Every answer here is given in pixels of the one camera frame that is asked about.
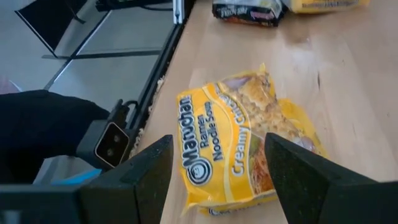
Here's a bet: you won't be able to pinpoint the spilled dry noodle crumbs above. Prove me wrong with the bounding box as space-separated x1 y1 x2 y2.
129 76 165 158

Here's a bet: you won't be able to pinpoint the silver metal bracket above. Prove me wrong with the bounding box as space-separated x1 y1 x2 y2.
172 0 185 25

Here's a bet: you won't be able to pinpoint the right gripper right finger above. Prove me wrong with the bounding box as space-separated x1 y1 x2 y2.
265 133 377 224

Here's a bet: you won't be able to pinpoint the black Fire noodle pack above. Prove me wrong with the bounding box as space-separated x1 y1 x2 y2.
212 0 286 28

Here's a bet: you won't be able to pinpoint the table-level camera box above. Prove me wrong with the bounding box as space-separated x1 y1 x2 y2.
75 119 131 170

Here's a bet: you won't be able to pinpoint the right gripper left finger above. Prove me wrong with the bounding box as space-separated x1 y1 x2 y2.
79 135 174 224

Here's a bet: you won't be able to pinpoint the plain black floor mat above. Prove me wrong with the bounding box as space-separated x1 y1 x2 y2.
14 0 88 60

